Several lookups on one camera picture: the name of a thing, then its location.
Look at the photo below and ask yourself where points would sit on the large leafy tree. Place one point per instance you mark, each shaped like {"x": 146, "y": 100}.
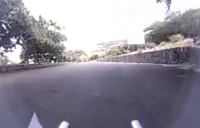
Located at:
{"x": 4, "y": 23}

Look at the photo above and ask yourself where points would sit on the dry grass slope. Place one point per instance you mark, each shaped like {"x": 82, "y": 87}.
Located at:
{"x": 174, "y": 42}

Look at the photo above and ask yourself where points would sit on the stone retaining wall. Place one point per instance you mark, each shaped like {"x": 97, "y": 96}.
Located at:
{"x": 161, "y": 56}

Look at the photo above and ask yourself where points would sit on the bushes above wall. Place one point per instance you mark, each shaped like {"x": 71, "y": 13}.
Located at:
{"x": 178, "y": 25}

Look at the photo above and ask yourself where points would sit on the dark asphalt road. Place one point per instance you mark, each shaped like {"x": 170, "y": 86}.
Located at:
{"x": 88, "y": 93}

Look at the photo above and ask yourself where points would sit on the low pale bushes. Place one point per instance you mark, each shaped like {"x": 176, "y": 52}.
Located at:
{"x": 76, "y": 55}

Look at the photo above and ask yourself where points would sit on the round green tree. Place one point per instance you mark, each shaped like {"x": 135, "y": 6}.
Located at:
{"x": 44, "y": 43}

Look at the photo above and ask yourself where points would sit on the robot's own part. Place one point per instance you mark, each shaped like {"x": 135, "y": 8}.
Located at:
{"x": 136, "y": 124}
{"x": 63, "y": 125}

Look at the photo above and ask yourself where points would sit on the low stone wall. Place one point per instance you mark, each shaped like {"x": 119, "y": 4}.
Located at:
{"x": 8, "y": 67}

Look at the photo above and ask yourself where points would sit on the overhanging tree branch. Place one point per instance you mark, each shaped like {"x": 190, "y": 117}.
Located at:
{"x": 166, "y": 2}

